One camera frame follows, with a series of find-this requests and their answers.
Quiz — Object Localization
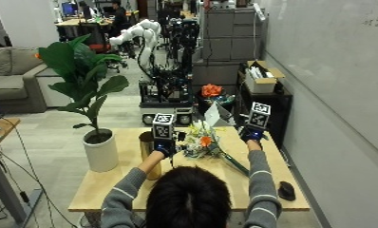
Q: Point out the wooden office desk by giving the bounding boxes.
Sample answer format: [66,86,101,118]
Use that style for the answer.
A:
[54,16,115,42]

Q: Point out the black cable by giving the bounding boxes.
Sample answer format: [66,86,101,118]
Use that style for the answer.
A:
[0,117,78,228]

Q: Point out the person's right hand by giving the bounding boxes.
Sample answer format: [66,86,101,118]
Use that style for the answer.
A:
[239,124,266,143]

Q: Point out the the person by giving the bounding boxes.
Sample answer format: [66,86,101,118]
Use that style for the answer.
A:
[99,139,283,228]

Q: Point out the computer monitor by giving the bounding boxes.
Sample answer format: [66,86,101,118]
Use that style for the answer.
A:
[61,1,79,17]

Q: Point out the black shelf cabinet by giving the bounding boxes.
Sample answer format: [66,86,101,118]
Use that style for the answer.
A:
[236,63,294,150]

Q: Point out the orange artificial flower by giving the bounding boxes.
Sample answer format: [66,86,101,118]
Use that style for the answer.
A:
[200,83,223,99]

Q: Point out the large green leafy plant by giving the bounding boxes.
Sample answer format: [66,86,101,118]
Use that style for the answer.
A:
[37,33,130,134]

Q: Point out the cardboard box with papers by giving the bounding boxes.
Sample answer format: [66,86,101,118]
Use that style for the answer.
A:
[242,60,287,95]

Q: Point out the flower bouquet with orange bloom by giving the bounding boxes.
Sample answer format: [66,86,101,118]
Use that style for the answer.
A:
[176,122,251,177]

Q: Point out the white marker cube glove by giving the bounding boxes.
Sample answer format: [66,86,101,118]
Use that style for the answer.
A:
[151,113,175,141]
[247,101,271,130]

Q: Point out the white marker cube right glove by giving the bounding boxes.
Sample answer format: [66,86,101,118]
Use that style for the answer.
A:
[247,101,271,130]

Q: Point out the person's left hand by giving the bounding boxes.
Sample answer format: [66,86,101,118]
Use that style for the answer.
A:
[153,138,178,159]

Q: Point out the white plant pot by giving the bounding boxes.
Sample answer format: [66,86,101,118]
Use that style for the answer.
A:
[82,127,119,173]

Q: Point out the gold metal vase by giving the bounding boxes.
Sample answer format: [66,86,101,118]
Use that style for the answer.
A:
[138,130,163,181]

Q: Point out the black office chair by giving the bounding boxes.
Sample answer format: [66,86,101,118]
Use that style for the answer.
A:
[78,22,129,69]

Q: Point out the black object on table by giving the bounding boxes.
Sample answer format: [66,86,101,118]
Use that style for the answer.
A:
[276,180,296,202]

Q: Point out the white marker cube left glove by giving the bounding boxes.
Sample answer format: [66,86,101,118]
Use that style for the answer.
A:
[151,113,175,141]

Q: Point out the grey sofa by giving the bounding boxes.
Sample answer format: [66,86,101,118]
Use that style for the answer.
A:
[0,47,66,114]

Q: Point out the white paper bag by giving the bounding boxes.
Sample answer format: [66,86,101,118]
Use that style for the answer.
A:
[202,101,236,128]

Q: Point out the grey filing cabinets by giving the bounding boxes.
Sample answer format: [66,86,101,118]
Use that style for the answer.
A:
[191,8,264,96]

